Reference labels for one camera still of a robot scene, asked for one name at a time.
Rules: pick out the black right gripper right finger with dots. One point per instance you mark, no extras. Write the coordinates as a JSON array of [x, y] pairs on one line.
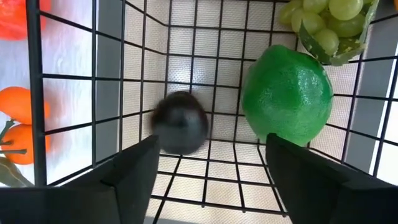
[[326, 196]]

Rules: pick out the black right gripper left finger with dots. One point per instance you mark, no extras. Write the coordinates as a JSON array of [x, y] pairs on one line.
[[93, 202]]

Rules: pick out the green lime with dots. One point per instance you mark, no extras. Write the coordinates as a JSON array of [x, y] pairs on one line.
[[286, 93]]

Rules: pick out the dark round plum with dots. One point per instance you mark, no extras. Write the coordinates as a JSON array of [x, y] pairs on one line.
[[180, 123]]

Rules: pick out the mandarin pair with leaves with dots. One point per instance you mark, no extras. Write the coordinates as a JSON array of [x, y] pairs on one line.
[[18, 105]]

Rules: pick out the green grape bunch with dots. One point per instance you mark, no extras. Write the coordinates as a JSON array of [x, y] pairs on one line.
[[329, 25]]

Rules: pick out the orange pumpkin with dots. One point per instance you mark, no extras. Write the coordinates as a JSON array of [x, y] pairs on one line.
[[18, 15]]

